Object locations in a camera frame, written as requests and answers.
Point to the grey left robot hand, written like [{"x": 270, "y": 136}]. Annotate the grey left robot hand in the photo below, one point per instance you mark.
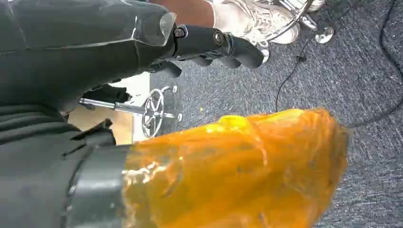
[{"x": 78, "y": 37}]

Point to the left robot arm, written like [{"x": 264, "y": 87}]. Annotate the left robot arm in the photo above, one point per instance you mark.
[{"x": 25, "y": 122}]

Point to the person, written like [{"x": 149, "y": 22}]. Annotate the person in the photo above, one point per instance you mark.
[{"x": 189, "y": 12}]

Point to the white sneaker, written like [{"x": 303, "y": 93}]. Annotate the white sneaker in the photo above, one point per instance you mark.
[
  {"x": 316, "y": 4},
  {"x": 252, "y": 19}
]

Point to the chrome chair base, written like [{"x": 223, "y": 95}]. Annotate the chrome chair base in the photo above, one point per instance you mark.
[{"x": 324, "y": 34}]

